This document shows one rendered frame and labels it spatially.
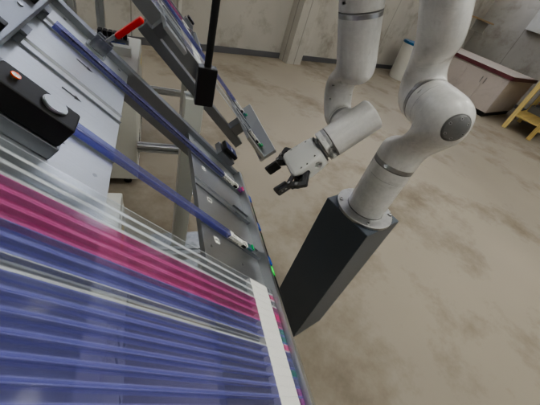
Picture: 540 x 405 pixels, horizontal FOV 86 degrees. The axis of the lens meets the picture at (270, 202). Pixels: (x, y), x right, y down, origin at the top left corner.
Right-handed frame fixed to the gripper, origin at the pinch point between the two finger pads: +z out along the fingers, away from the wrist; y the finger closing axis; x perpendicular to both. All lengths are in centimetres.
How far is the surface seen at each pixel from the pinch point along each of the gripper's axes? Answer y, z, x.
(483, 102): 337, -326, -443
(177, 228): 32, 55, -22
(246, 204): -5.8, 8.9, 3.5
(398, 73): 454, -239, -364
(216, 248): -27.5, 10.2, 19.1
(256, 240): -18.2, 9.0, 3.5
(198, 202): -17.6, 10.2, 22.3
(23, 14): -18, 4, 57
